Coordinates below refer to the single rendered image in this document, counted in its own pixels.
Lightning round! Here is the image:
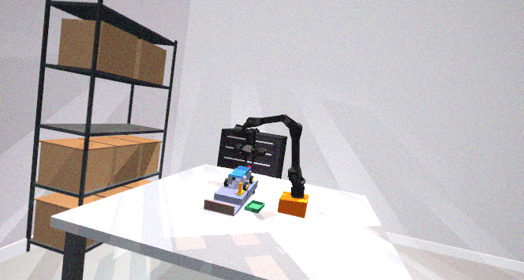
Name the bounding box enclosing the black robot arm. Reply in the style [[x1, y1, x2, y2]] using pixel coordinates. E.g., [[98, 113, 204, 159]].
[[233, 114, 306, 199]]

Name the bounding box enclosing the green tray floor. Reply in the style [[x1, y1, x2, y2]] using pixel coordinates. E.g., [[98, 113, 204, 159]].
[[249, 203, 262, 209]]

